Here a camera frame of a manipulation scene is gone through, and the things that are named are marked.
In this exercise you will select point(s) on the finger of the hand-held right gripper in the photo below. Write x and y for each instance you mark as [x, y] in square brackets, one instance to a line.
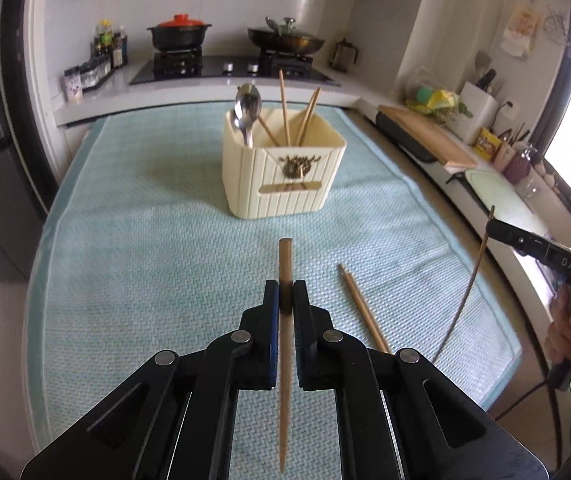
[515, 240]

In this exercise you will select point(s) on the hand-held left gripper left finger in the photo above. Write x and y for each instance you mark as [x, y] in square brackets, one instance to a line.
[271, 305]

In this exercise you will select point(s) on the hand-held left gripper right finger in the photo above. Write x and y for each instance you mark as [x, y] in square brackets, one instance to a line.
[299, 305]

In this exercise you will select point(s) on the cream ribbed utensil holder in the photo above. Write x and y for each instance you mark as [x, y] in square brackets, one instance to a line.
[255, 180]

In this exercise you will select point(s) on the small steel spoon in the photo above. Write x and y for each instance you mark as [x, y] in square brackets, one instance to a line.
[238, 125]

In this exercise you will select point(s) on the large steel spoon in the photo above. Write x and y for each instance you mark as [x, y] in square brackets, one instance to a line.
[248, 102]

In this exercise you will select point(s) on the pale green cutting board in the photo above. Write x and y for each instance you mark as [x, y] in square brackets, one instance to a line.
[495, 195]

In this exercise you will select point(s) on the purple cup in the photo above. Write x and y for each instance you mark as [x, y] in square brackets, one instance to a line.
[520, 167]

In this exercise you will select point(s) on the pink cup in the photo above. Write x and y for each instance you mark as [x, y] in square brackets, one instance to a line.
[503, 157]

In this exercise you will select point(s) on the yellow packet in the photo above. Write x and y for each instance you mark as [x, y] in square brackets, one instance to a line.
[488, 144]

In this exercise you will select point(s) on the wooden cutting board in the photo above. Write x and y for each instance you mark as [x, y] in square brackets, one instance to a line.
[430, 135]

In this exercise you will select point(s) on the white knife block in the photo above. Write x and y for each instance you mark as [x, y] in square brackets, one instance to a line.
[478, 110]

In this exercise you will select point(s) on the light blue woven mat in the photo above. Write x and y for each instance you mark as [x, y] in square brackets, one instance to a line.
[140, 260]

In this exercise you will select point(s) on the black flat tray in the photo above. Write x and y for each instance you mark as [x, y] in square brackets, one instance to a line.
[405, 137]

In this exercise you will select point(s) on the yellow green plastic bag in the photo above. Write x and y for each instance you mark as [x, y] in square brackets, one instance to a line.
[433, 97]

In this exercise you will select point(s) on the black gas stove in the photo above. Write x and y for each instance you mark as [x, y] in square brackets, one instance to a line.
[235, 67]

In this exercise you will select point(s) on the dark wok with lid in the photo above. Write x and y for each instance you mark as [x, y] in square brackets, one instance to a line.
[285, 40]

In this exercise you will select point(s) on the black pot with orange lid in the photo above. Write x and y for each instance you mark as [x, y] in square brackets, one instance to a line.
[178, 32]

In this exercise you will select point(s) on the row of spice jars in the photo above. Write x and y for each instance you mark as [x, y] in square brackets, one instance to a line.
[87, 77]

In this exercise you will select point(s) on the white wall socket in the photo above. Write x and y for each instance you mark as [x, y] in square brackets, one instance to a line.
[509, 110]

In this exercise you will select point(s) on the hanging wall towel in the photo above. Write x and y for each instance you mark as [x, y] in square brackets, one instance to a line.
[518, 30]

